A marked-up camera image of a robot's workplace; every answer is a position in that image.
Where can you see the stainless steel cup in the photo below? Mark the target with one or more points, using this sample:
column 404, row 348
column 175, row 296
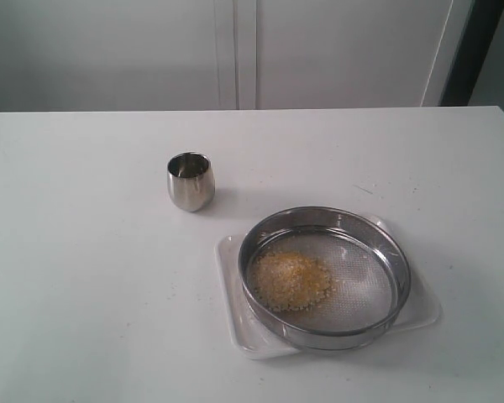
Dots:
column 190, row 181

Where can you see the yellow grain powder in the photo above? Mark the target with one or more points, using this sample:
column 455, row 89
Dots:
column 289, row 281

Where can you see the round stainless steel sieve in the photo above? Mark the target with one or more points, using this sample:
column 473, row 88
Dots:
column 371, row 277

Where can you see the white plastic tray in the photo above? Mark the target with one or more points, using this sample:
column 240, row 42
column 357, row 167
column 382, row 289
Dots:
column 255, row 341

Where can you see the white cabinet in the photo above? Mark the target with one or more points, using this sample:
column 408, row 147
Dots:
column 203, row 55

